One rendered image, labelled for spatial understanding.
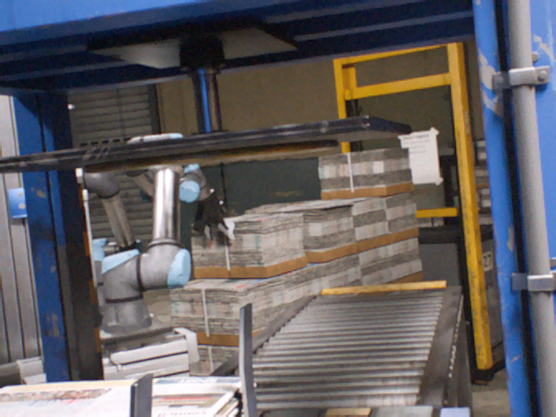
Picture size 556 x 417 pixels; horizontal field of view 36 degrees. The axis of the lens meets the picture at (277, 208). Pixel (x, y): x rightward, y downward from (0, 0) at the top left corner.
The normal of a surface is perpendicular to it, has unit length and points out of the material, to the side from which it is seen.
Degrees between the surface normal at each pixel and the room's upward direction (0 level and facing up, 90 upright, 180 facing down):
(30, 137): 90
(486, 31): 90
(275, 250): 90
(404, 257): 90
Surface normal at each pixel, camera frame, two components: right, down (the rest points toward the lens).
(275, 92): -0.24, 0.07
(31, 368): 0.40, 0.00
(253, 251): -0.58, 0.11
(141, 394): 0.97, 0.06
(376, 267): 0.80, -0.06
